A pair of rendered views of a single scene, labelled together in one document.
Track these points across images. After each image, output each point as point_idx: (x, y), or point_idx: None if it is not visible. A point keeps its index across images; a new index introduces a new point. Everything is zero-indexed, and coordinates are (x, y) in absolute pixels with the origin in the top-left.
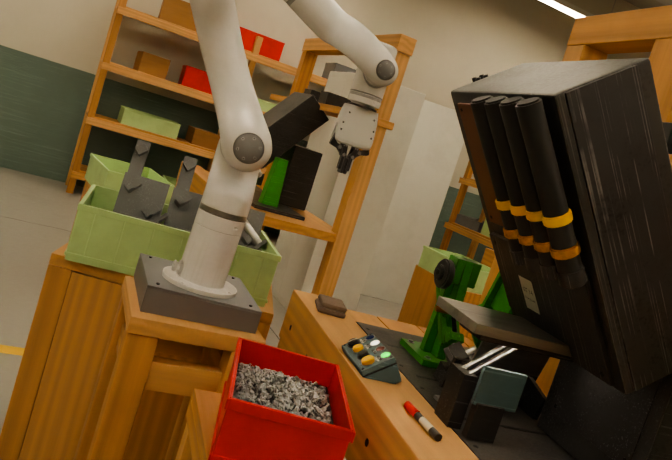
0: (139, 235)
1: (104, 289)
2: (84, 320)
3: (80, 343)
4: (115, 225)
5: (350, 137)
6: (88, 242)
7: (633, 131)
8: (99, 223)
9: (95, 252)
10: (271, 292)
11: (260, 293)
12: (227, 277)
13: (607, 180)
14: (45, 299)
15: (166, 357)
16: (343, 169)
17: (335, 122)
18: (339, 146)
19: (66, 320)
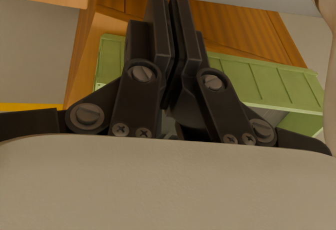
0: (271, 93)
1: (264, 52)
2: (262, 32)
3: (255, 19)
4: (297, 99)
5: (270, 207)
6: (306, 83)
7: None
8: (311, 100)
9: (295, 75)
10: (73, 87)
11: (112, 45)
12: None
13: None
14: (294, 49)
15: None
16: (175, 8)
17: None
18: (267, 132)
19: (273, 34)
